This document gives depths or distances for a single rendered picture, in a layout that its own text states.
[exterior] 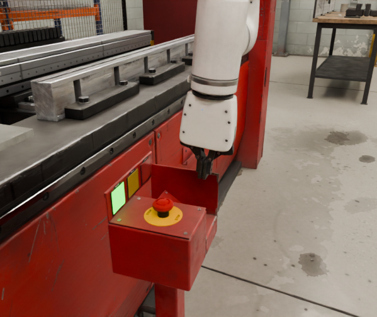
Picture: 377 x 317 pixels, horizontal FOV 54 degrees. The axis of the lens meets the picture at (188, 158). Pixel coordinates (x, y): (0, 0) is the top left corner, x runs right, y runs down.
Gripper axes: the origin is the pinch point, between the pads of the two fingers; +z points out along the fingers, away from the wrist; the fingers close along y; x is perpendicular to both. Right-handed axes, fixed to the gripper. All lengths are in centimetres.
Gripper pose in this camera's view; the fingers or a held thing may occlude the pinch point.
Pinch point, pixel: (204, 167)
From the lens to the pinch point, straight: 74.0
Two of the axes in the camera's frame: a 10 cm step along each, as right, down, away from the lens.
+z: -0.8, 9.0, 4.3
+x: 3.2, -3.9, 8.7
